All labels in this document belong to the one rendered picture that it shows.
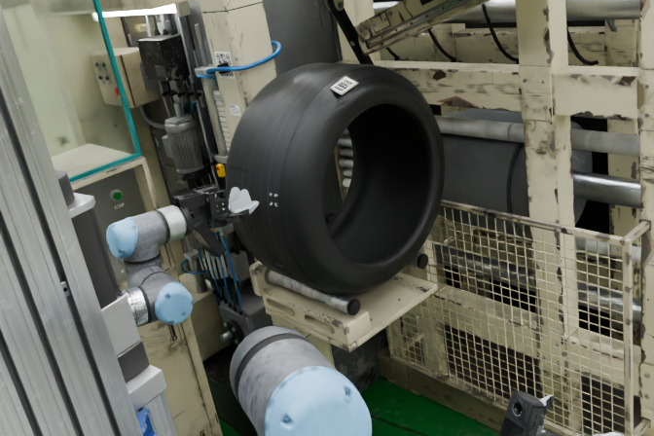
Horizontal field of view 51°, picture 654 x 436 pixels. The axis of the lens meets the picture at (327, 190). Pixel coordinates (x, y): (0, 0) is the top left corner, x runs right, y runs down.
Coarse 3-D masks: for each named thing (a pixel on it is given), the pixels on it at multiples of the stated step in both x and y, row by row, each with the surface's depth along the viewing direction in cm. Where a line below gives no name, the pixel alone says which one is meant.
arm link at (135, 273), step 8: (160, 256) 144; (128, 264) 140; (136, 264) 140; (144, 264) 140; (152, 264) 141; (160, 264) 144; (128, 272) 141; (136, 272) 140; (144, 272) 139; (152, 272) 138; (128, 280) 142; (136, 280) 139; (128, 288) 143
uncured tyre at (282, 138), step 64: (320, 64) 177; (256, 128) 165; (320, 128) 156; (384, 128) 205; (256, 192) 162; (320, 192) 158; (384, 192) 209; (256, 256) 178; (320, 256) 162; (384, 256) 195
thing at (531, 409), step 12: (516, 396) 99; (528, 396) 98; (516, 408) 98; (528, 408) 97; (540, 408) 97; (504, 420) 100; (516, 420) 98; (528, 420) 96; (504, 432) 99; (516, 432) 98; (528, 432) 97
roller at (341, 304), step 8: (272, 272) 198; (272, 280) 198; (280, 280) 195; (288, 280) 192; (296, 280) 191; (288, 288) 193; (296, 288) 190; (304, 288) 187; (312, 288) 185; (312, 296) 185; (320, 296) 182; (328, 296) 181; (336, 296) 179; (344, 296) 178; (328, 304) 181; (336, 304) 178; (344, 304) 176; (352, 304) 175; (352, 312) 176
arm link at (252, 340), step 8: (264, 328) 87; (272, 328) 86; (280, 328) 86; (288, 328) 87; (248, 336) 87; (256, 336) 85; (264, 336) 84; (272, 336) 94; (304, 336) 87; (240, 344) 86; (248, 344) 84; (256, 344) 84; (240, 352) 84; (232, 360) 86; (240, 360) 83; (232, 368) 85; (232, 376) 84; (232, 384) 85
